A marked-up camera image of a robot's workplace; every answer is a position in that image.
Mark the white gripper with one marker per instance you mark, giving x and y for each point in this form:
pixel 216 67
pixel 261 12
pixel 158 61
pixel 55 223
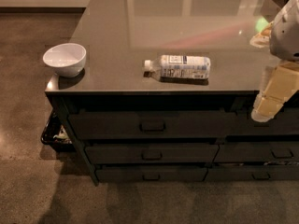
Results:
pixel 286 34

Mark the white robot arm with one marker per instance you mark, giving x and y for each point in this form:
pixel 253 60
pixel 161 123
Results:
pixel 284 39

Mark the dark drawer cabinet counter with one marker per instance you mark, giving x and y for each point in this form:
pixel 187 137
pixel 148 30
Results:
pixel 119 35

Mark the clear plastic water bottle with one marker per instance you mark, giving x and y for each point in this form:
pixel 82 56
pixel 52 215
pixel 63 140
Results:
pixel 179 66

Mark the white ceramic bowl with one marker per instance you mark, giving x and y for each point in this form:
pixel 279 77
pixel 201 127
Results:
pixel 66 60

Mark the black bin beside cabinet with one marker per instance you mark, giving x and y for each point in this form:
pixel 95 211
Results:
pixel 55 136

